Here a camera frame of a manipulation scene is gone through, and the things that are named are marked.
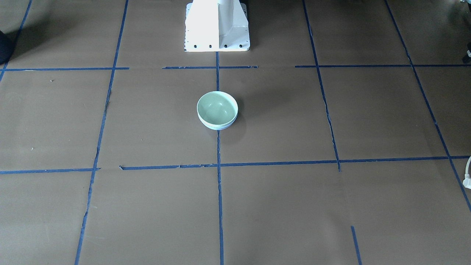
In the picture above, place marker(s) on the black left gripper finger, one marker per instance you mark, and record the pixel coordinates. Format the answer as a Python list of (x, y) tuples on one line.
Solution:
[(467, 57)]

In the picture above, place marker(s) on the green bowl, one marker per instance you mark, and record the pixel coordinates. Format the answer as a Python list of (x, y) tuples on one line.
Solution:
[(217, 107)]

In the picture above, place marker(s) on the blue bowl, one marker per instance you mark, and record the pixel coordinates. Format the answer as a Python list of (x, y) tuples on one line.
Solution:
[(217, 126)]

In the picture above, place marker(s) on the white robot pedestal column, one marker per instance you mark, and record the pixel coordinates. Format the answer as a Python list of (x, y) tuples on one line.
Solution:
[(216, 26)]

